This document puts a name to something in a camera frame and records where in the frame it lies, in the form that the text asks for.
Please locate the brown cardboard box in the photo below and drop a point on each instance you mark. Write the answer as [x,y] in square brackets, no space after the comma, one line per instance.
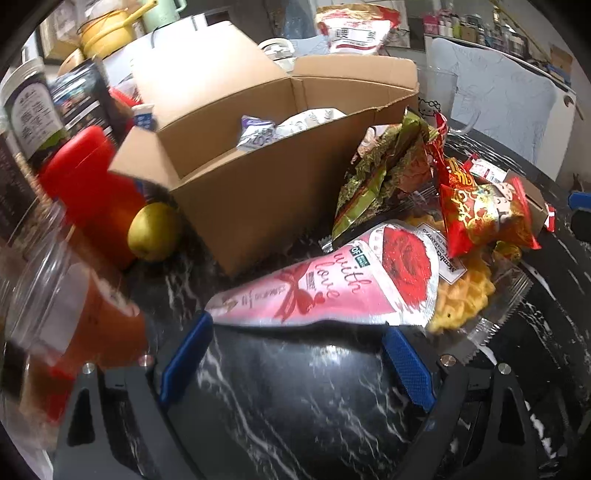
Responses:
[240,194]

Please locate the red gold snack packet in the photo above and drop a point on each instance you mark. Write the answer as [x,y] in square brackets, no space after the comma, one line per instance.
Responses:
[485,217]

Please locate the small brown carton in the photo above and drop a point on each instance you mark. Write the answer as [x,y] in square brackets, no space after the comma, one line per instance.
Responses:
[531,203]

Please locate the glass mug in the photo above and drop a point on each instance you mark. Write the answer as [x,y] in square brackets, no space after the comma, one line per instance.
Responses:
[438,92]

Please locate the yellow lemon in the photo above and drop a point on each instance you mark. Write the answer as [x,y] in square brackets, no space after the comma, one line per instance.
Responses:
[152,233]

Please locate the clear waffle cookie packet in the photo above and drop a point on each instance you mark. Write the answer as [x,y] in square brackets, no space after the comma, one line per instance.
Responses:
[466,286]

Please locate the white snack packet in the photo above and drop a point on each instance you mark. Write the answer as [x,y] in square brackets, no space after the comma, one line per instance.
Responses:
[309,120]

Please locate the large red white snack bag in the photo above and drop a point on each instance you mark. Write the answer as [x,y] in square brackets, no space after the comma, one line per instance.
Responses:
[358,30]

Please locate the gold brown cereal packet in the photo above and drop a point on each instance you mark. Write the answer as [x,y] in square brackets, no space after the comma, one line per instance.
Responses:
[378,184]

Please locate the white teapot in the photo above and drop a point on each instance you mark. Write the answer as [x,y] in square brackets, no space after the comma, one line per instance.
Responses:
[277,53]

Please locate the small white blue bottle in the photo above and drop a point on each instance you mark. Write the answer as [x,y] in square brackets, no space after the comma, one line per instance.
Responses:
[145,116]

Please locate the black printed box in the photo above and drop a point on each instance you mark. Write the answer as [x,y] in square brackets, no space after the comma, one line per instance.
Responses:
[87,101]

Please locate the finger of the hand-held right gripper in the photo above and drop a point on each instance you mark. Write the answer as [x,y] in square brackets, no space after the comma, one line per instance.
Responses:
[579,200]
[580,224]

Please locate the yellow pot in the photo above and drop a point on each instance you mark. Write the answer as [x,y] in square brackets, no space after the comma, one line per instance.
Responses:
[108,30]

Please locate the pink cone snack packet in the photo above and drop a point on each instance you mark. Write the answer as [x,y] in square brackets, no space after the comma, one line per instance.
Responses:
[323,286]

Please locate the dark lidded label jar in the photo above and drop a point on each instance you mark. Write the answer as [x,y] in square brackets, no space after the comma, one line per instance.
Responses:
[32,115]

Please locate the red white packet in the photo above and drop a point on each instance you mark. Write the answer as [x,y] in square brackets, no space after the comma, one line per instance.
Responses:
[485,168]

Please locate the clear jar orange contents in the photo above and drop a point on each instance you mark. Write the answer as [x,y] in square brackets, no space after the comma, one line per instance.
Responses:
[69,314]

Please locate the pale green kettle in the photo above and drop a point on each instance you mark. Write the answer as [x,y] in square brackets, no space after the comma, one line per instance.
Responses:
[161,11]

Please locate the silver purple snack packet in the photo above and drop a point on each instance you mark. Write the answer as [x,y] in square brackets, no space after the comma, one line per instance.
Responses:
[256,134]

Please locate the red plastic bottle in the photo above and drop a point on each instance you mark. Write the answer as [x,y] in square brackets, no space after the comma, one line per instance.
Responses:
[87,184]

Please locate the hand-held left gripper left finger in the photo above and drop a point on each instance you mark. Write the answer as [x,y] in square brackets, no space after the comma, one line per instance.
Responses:
[184,360]

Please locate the row of bottles on shelf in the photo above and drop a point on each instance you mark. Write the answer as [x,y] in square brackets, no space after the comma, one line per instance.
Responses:
[480,27]

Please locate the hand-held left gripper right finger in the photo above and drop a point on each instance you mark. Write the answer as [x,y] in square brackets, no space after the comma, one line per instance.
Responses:
[408,369]

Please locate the light blue chair cushion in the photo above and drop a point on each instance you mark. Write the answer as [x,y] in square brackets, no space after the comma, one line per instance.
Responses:
[508,106]

